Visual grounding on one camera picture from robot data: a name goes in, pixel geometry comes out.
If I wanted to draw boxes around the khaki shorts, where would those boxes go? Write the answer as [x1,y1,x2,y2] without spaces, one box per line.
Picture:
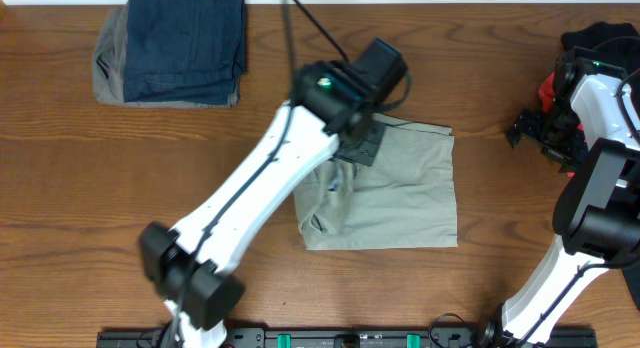
[293,115,458,250]

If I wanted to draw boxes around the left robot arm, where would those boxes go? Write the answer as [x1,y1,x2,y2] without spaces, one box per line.
[139,58,407,347]

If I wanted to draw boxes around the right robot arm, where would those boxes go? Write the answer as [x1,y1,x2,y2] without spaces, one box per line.
[478,60,639,347]

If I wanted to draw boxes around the red garment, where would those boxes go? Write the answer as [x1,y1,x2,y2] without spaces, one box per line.
[538,73,586,178]

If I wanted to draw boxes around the black t-shirt with print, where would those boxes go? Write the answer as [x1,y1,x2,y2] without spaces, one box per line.
[561,22,639,111]

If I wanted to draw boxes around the folded dark blue jeans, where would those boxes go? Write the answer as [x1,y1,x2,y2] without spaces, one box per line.
[123,0,247,107]

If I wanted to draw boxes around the folded grey trousers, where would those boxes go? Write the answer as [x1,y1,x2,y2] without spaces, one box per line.
[92,5,240,109]

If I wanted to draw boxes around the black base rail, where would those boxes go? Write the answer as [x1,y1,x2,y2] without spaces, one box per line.
[96,327,598,348]

